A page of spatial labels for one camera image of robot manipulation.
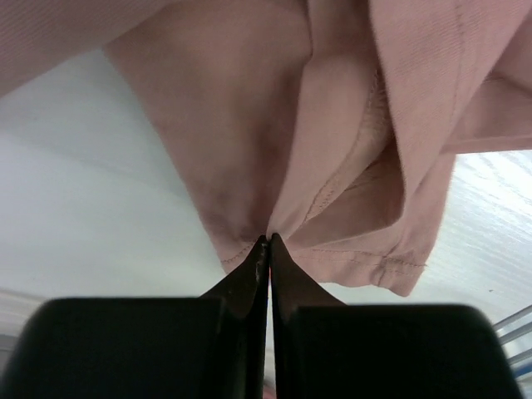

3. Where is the dusty pink t-shirt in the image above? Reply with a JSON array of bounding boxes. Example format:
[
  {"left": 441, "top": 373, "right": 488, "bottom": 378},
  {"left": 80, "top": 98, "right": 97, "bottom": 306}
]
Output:
[{"left": 1, "top": 1, "right": 531, "bottom": 296}]

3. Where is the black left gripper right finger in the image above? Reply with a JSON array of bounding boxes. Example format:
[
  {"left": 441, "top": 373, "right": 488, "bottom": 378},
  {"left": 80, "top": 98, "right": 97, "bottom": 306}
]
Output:
[{"left": 270, "top": 235, "right": 522, "bottom": 398}]

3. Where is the aluminium frame rail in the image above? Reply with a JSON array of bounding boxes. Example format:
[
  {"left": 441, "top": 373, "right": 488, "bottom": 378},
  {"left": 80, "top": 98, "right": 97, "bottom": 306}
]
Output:
[{"left": 494, "top": 305, "right": 531, "bottom": 377}]

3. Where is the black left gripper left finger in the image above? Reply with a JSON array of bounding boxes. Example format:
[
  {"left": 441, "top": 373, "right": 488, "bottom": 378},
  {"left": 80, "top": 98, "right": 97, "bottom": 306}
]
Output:
[{"left": 1, "top": 237, "right": 268, "bottom": 398}]

